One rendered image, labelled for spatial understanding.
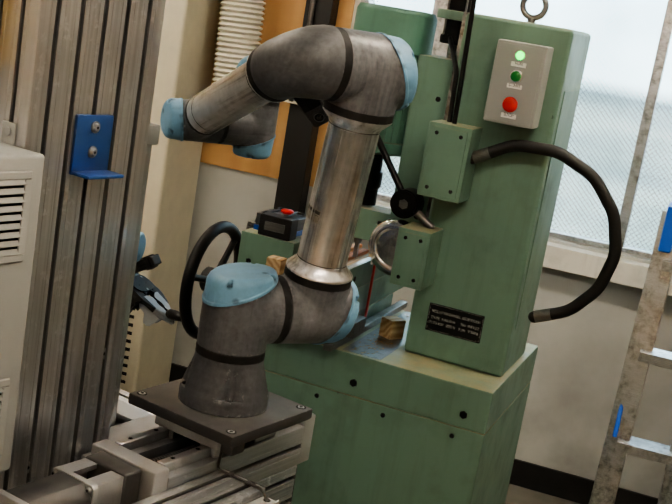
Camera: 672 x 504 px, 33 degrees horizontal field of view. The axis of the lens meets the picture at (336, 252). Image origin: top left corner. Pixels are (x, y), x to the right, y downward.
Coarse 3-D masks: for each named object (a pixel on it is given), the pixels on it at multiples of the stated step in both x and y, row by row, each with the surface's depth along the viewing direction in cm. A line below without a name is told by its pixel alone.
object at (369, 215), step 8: (368, 208) 250; (376, 208) 252; (384, 208) 254; (360, 216) 250; (368, 216) 250; (376, 216) 249; (384, 216) 248; (360, 224) 251; (368, 224) 250; (360, 232) 251; (368, 232) 250; (360, 240) 255; (368, 240) 251
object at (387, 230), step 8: (384, 224) 238; (392, 224) 237; (400, 224) 236; (376, 232) 239; (384, 232) 238; (392, 232) 238; (376, 240) 239; (384, 240) 239; (392, 240) 237; (368, 248) 241; (376, 248) 239; (384, 248) 239; (392, 248) 238; (376, 256) 239; (384, 256) 239; (392, 256) 238; (376, 264) 240; (384, 264) 239; (392, 264) 239; (384, 272) 240
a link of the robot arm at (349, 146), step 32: (352, 32) 176; (352, 64) 173; (384, 64) 176; (416, 64) 180; (352, 96) 177; (384, 96) 178; (352, 128) 180; (384, 128) 182; (320, 160) 185; (352, 160) 182; (320, 192) 185; (352, 192) 184; (320, 224) 186; (352, 224) 187; (320, 256) 187; (320, 288) 188; (352, 288) 194; (320, 320) 190; (352, 320) 193
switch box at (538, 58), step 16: (512, 48) 219; (528, 48) 218; (544, 48) 217; (496, 64) 221; (528, 64) 219; (544, 64) 218; (496, 80) 221; (528, 80) 219; (544, 80) 221; (496, 96) 222; (512, 96) 221; (528, 96) 220; (496, 112) 222; (512, 112) 221; (528, 112) 220; (528, 128) 221
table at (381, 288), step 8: (376, 280) 260; (384, 280) 266; (360, 288) 250; (368, 288) 256; (376, 288) 262; (384, 288) 267; (392, 288) 274; (400, 288) 280; (360, 296) 252; (376, 296) 263; (384, 296) 269; (360, 304) 253
